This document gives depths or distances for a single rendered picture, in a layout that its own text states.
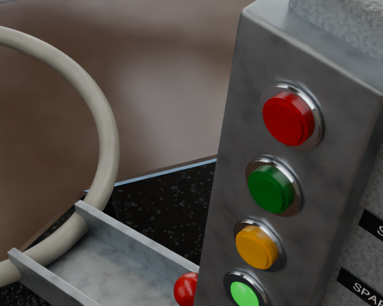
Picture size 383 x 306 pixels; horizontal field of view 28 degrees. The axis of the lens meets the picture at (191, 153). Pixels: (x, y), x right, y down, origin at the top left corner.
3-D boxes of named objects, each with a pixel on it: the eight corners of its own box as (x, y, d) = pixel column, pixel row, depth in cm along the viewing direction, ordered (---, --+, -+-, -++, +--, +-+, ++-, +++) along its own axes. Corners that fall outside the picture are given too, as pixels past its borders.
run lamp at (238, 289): (265, 309, 48) (272, 288, 46) (251, 323, 47) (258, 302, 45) (236, 286, 49) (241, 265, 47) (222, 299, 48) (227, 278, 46)
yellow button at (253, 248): (276, 268, 44) (284, 241, 42) (265, 278, 43) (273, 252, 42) (242, 242, 45) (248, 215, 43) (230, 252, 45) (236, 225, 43)
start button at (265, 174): (292, 213, 40) (301, 181, 38) (280, 224, 40) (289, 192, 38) (254, 186, 41) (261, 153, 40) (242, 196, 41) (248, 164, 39)
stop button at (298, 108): (312, 146, 37) (323, 107, 35) (299, 158, 36) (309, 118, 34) (269, 119, 38) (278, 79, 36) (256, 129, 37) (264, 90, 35)
